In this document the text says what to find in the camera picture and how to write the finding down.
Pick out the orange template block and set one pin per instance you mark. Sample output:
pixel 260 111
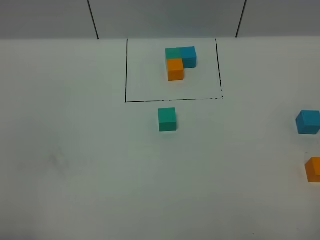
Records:
pixel 175 69

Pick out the green template block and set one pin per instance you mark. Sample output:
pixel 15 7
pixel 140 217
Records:
pixel 173 53

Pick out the blue template block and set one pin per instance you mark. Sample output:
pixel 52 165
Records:
pixel 189 57

